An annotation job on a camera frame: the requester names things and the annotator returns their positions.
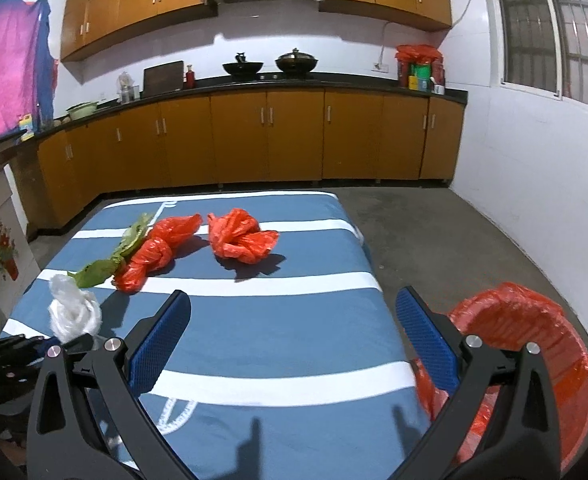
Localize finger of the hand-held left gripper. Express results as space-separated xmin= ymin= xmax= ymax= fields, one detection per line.
xmin=0 ymin=332 xmax=95 ymax=361

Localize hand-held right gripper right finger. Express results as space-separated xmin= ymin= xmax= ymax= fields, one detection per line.
xmin=395 ymin=286 xmax=562 ymax=480

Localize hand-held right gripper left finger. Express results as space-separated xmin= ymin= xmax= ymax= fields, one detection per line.
xmin=26 ymin=289 xmax=200 ymax=480

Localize white plastic bag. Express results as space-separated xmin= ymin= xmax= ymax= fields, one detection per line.
xmin=48 ymin=275 xmax=102 ymax=343

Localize orange plastic bag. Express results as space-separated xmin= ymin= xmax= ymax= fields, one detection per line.
xmin=207 ymin=207 xmax=280 ymax=264
xmin=113 ymin=214 xmax=204 ymax=295

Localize red bin with orange liner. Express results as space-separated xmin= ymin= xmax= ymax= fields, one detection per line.
xmin=414 ymin=282 xmax=588 ymax=476

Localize yellow-green plastic bag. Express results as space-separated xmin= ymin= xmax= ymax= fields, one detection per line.
xmin=68 ymin=212 xmax=155 ymax=289

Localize white cabinet with flower print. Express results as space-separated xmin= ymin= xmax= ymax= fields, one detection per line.
xmin=0 ymin=162 xmax=40 ymax=311

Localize blue white striped table cloth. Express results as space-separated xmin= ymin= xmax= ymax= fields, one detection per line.
xmin=1 ymin=189 xmax=432 ymax=480

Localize light green basin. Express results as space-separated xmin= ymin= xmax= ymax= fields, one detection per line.
xmin=65 ymin=101 xmax=99 ymax=121

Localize wooden lower kitchen cabinets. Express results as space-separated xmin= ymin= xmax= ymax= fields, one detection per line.
xmin=36 ymin=87 xmax=466 ymax=233

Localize clear glass jar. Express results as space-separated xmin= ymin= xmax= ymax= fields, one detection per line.
xmin=118 ymin=72 xmax=140 ymax=103

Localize dark wooden cutting board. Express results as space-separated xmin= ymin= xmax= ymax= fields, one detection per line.
xmin=142 ymin=60 xmax=185 ymax=97

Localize black kitchen countertop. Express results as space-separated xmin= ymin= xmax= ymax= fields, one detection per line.
xmin=0 ymin=72 xmax=469 ymax=161

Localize pink and blue hanging cloth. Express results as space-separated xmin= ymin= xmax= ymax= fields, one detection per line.
xmin=0 ymin=0 xmax=57 ymax=145

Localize orange bag over containers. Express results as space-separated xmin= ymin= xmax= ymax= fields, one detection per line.
xmin=395 ymin=44 xmax=445 ymax=88

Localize black open wok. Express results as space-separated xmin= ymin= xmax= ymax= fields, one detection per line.
xmin=222 ymin=52 xmax=265 ymax=78

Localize black wok with lid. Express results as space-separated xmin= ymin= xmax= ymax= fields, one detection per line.
xmin=275 ymin=48 xmax=320 ymax=77

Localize barred window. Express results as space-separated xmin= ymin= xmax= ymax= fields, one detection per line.
xmin=489 ymin=0 xmax=588 ymax=116

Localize white power cable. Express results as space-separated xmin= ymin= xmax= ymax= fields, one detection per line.
xmin=379 ymin=0 xmax=485 ymax=65

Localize long wooden wall cabinet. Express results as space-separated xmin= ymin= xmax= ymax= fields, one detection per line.
xmin=60 ymin=0 xmax=220 ymax=62

